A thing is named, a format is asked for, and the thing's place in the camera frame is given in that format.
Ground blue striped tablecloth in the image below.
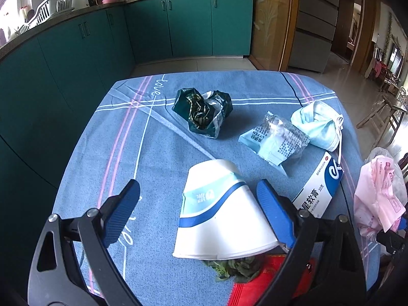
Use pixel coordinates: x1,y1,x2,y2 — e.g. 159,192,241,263
53,72,381,306

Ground dark green foil wrapper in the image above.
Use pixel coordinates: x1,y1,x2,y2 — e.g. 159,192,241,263
172,87,233,139

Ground red packet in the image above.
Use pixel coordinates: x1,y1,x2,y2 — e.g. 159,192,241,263
228,254,317,306

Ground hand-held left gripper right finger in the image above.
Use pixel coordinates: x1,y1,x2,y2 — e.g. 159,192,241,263
255,179,367,306

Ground large pink plastic bag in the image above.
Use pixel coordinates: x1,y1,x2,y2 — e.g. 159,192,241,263
353,156,408,238

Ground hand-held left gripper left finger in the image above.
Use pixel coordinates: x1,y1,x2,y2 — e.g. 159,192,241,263
27,179,142,306

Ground blue face mask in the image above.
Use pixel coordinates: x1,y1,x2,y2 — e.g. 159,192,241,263
290,100,345,163

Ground white dish rack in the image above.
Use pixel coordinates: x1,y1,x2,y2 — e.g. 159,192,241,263
17,0,76,34

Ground trash bin with white liner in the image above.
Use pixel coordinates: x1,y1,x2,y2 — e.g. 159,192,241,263
363,147,408,198

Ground wooden door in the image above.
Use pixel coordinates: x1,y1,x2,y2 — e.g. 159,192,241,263
331,0,364,61

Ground clear face mask wrapper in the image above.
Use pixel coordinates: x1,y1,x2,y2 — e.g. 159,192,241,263
238,111,310,166

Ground chairs with pink cloth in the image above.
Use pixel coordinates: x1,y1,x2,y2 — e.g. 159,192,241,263
365,43,402,86

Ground white paper cup blue band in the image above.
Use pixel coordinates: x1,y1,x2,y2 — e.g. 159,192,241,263
172,159,281,260

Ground wooden bench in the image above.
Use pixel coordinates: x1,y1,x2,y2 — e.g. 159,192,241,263
356,92,408,147

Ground teal base cabinet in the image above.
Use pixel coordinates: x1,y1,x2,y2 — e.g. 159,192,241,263
0,5,136,294
124,0,256,69

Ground white blue medicine box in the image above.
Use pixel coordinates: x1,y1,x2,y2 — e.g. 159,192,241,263
291,151,345,211

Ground wooden framed glass partition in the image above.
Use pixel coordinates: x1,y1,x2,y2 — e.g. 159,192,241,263
237,0,300,72

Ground grey refrigerator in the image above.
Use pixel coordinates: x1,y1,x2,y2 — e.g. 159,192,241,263
288,0,340,74

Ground green vegetable leaf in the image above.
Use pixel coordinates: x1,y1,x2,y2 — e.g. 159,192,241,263
202,255,265,283

